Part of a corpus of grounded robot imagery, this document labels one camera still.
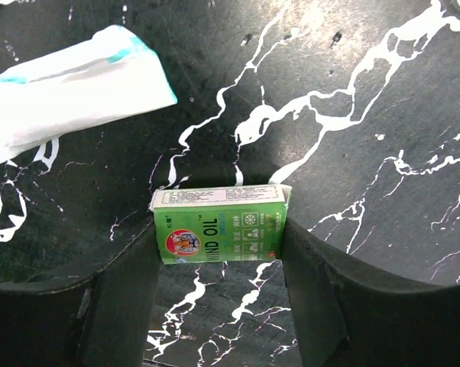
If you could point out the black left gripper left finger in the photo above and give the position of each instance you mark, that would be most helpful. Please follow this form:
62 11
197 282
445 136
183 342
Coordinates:
94 311

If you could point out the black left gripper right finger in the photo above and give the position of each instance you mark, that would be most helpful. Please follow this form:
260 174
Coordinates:
349 313

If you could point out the green wind oil box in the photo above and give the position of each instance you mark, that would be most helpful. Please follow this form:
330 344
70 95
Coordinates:
206 225

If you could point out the white paper sachet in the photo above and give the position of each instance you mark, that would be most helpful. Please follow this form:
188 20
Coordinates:
112 76

